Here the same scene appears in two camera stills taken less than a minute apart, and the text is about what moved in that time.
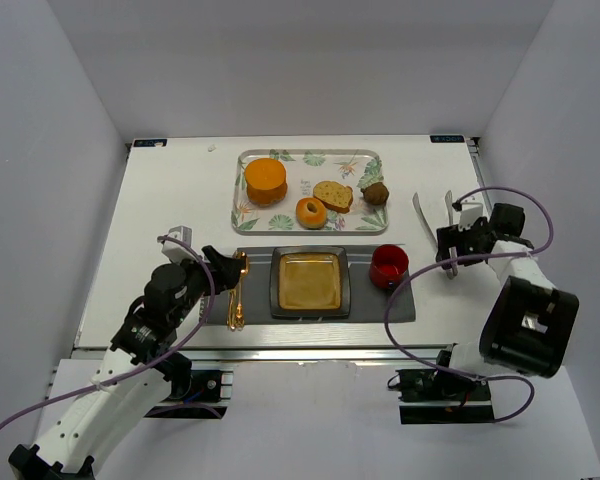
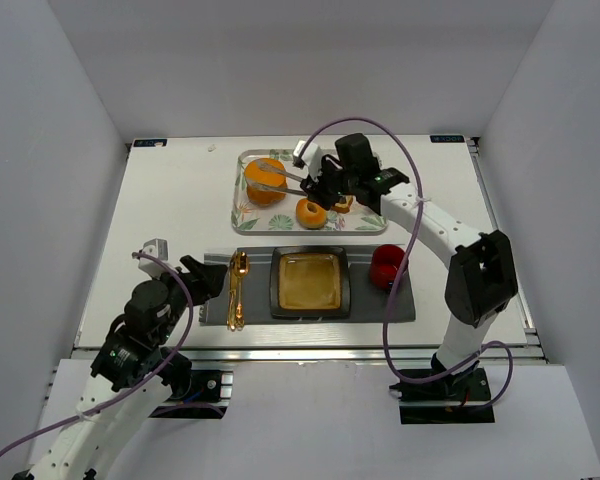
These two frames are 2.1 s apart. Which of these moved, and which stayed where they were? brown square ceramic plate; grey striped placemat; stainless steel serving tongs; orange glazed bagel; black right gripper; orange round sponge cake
Moved: black right gripper; stainless steel serving tongs
Stayed: orange glazed bagel; orange round sponge cake; brown square ceramic plate; grey striped placemat
